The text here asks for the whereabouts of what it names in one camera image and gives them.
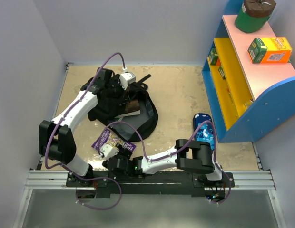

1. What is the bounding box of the green brown cylinder container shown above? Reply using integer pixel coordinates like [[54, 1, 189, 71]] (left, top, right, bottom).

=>
[[235, 0, 276, 33]]

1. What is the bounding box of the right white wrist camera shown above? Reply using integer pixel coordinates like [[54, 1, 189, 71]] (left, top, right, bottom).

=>
[[100, 144, 118, 160]]

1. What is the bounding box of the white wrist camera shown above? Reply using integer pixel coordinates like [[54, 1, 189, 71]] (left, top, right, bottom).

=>
[[119, 72, 136, 90], [100, 144, 118, 160]]

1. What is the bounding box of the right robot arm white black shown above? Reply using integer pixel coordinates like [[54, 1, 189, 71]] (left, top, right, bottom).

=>
[[100, 139, 224, 187]]

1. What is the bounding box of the tale of two cities book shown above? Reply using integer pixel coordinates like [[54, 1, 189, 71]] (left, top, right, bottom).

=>
[[116, 99, 141, 118]]

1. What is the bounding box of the small green box shelf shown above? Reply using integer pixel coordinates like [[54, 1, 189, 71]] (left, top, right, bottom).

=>
[[218, 66, 226, 79], [208, 48, 221, 66]]

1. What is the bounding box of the small green box upper shelf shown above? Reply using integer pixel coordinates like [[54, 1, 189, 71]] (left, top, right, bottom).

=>
[[208, 48, 221, 66]]

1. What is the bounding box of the small green box lower shelf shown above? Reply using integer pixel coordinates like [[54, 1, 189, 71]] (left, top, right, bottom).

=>
[[218, 66, 226, 79]]

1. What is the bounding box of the black student backpack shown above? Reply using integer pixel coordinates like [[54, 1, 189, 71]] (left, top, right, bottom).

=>
[[88, 68, 158, 139]]

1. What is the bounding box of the aluminium rail frame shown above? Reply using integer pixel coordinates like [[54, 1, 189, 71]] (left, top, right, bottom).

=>
[[14, 64, 284, 228]]

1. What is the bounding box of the purple 52-storey treehouse book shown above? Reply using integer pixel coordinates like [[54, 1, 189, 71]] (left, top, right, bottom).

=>
[[91, 129, 136, 154]]

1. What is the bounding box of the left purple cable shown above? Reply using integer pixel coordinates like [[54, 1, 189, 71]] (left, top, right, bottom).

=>
[[44, 52, 128, 209]]

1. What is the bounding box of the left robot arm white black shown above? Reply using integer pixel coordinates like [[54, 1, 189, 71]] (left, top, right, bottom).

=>
[[39, 68, 136, 186]]

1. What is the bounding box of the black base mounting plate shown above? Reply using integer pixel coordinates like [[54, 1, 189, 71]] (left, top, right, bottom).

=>
[[66, 171, 235, 198]]

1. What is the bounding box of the blue pencil case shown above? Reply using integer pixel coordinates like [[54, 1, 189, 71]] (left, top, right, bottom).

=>
[[193, 113, 215, 150]]

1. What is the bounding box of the orange green crayon box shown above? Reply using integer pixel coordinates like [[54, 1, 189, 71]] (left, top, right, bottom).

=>
[[247, 37, 293, 64]]

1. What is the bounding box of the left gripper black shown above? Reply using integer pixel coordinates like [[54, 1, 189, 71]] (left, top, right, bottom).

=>
[[105, 79, 131, 105]]

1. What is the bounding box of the colourful wooden shelf unit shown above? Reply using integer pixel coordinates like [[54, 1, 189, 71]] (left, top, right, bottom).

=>
[[202, 0, 295, 143]]

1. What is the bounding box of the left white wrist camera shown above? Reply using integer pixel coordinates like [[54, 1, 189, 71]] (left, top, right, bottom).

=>
[[119, 72, 136, 90]]

